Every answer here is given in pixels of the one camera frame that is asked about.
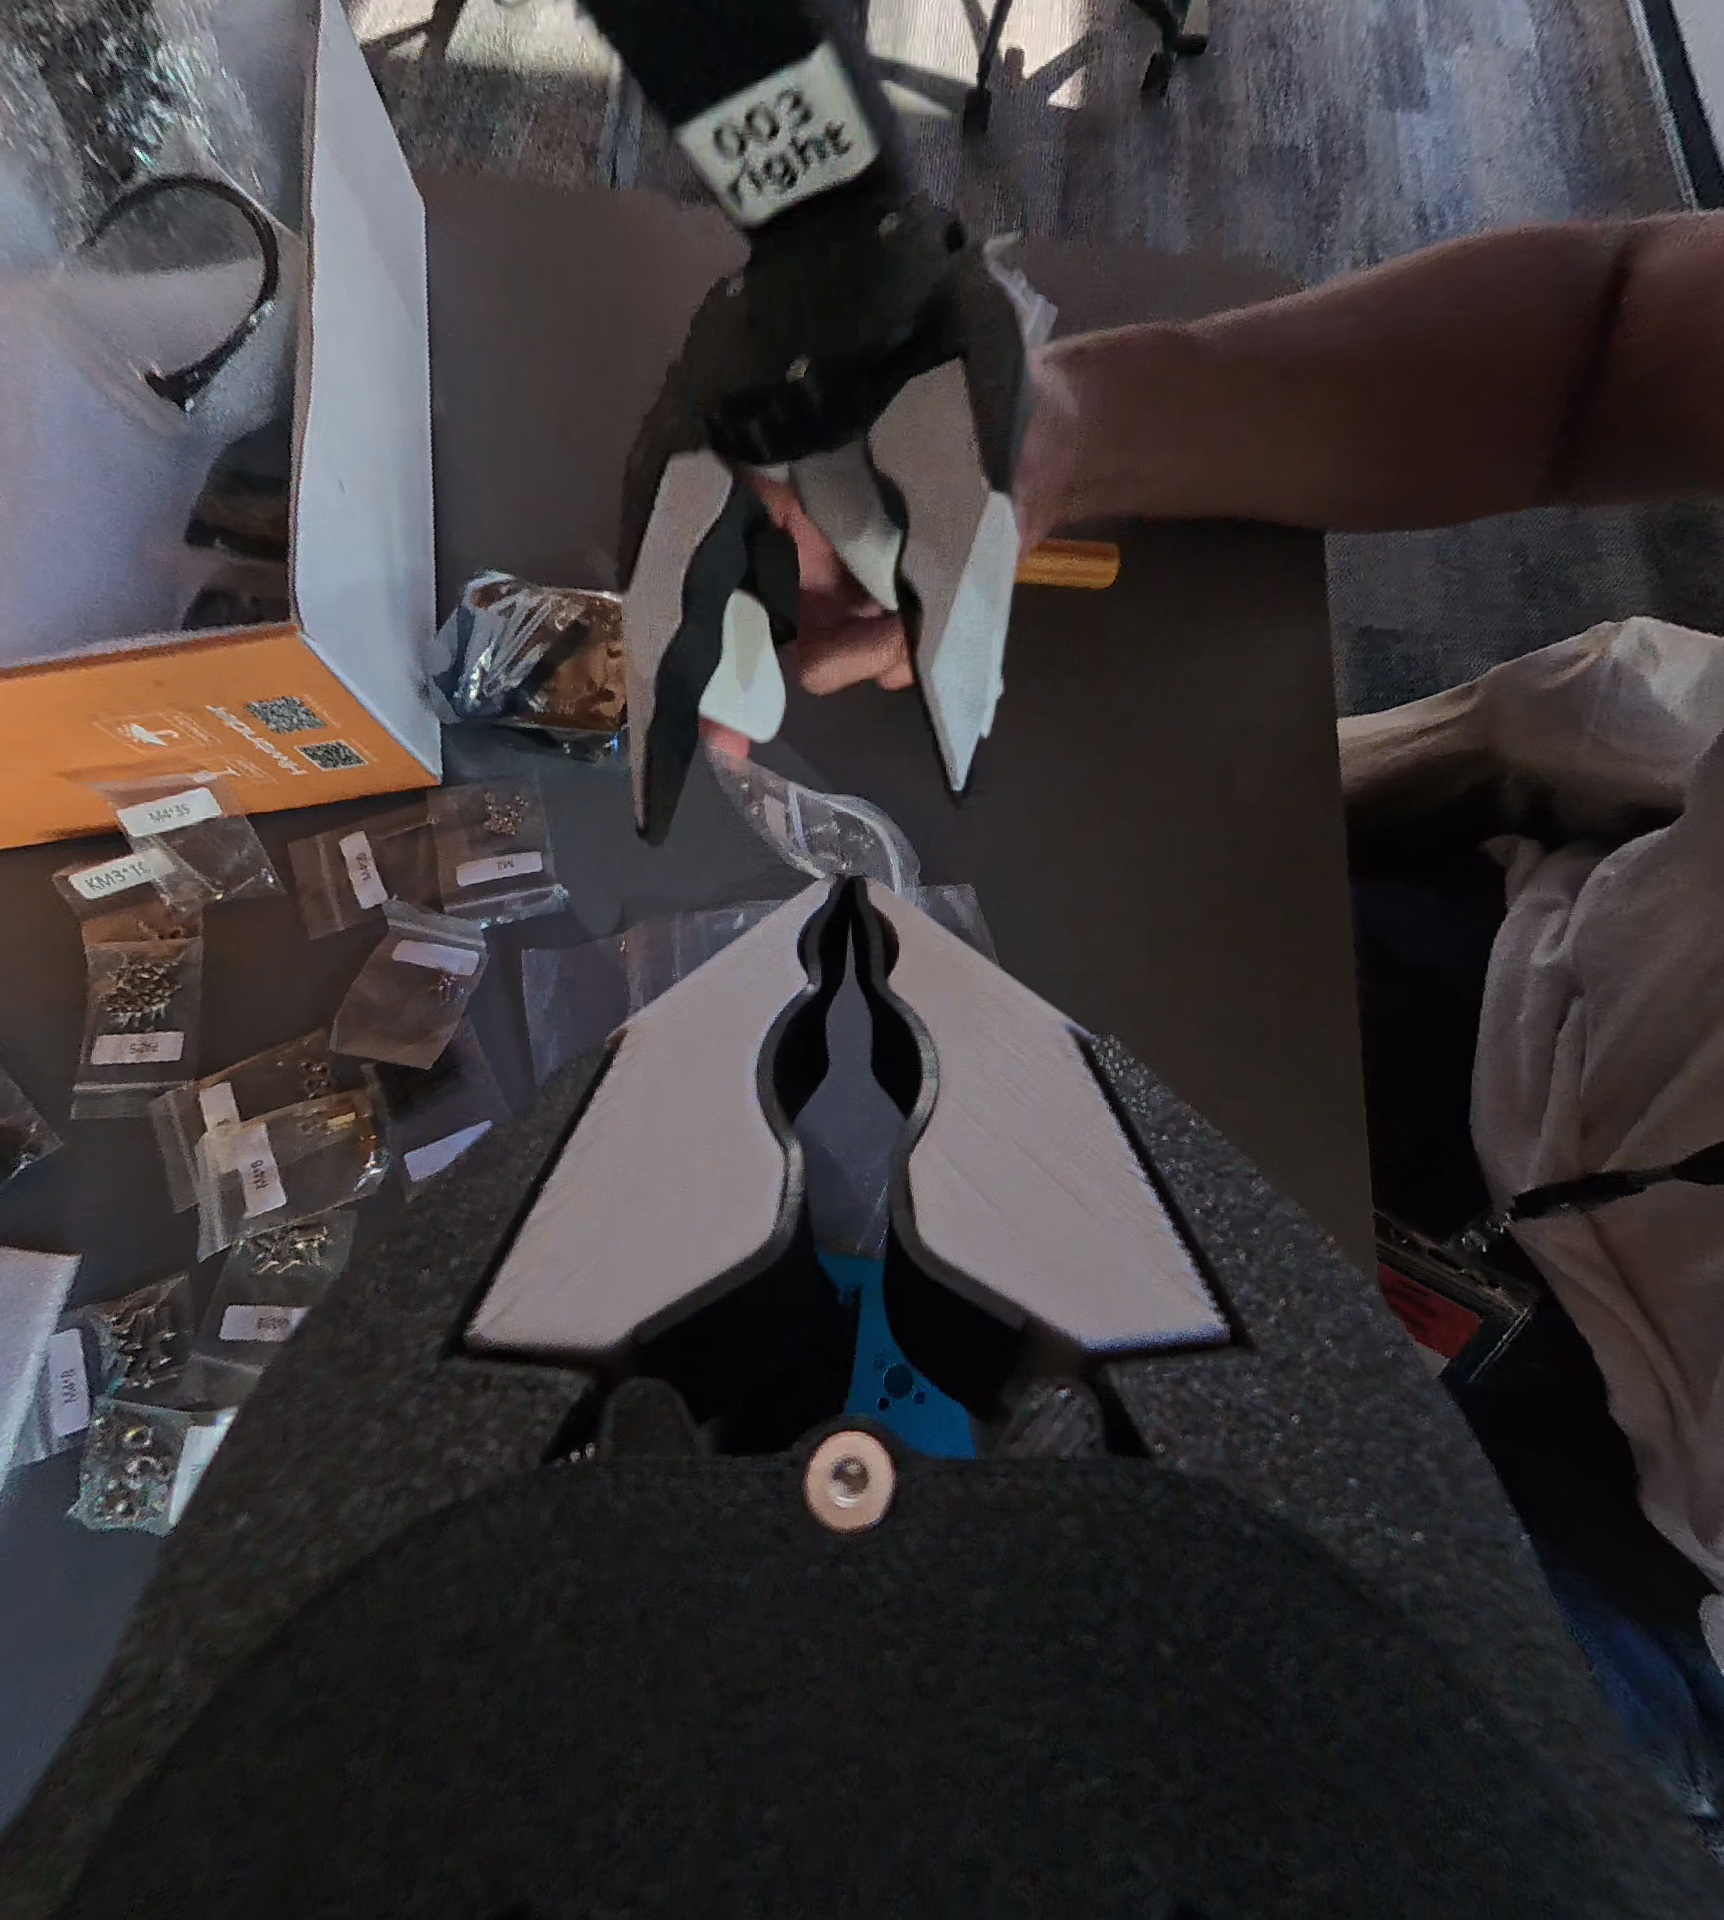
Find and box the silver antistatic bag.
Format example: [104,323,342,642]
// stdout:
[430,570,639,760]

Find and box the pile of labelled screw bags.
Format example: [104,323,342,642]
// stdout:
[0,771,572,1540]

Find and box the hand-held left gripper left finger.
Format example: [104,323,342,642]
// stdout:
[460,874,857,1359]

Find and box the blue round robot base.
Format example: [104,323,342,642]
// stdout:
[813,1247,982,1459]

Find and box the person's right hand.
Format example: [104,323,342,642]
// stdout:
[768,491,919,699]

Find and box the grey desk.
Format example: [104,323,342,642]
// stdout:
[0,176,1382,1652]

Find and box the black cable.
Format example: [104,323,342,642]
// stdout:
[77,171,285,413]

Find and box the black lanyard strap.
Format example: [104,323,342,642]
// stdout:
[1506,1110,1724,1223]

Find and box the white foam box insert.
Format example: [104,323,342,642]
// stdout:
[0,0,309,684]

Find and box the orange cardboard box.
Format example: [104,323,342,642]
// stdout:
[0,0,447,868]

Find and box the small clear screw bag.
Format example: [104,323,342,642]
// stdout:
[703,734,932,890]

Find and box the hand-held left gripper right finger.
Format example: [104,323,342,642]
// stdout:
[852,874,1235,1364]

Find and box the red black badge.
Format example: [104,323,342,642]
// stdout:
[1372,1205,1540,1367]

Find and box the person's right forearm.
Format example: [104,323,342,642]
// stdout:
[1024,192,1724,545]

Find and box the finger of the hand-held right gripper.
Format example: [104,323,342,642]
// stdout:
[624,446,803,845]
[868,366,1024,800]

